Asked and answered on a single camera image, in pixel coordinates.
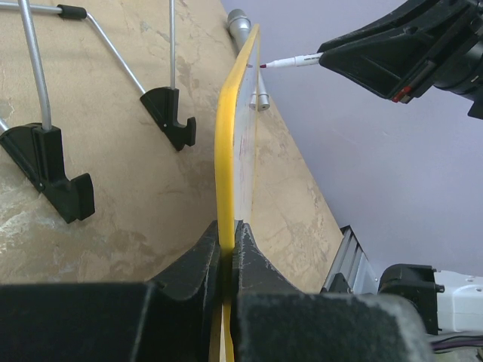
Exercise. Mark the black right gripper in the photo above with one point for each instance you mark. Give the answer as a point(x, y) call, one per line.
point(442, 49)

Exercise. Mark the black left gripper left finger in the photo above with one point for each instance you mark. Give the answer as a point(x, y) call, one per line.
point(183, 320)

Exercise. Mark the pink and white marker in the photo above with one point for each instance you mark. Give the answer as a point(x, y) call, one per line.
point(297, 61)

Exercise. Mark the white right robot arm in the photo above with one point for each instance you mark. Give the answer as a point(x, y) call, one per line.
point(448, 303)

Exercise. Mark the yellow framed whiteboard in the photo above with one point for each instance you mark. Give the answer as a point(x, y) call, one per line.
point(234, 163)

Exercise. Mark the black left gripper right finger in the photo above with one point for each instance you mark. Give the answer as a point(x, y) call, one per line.
point(271, 320)

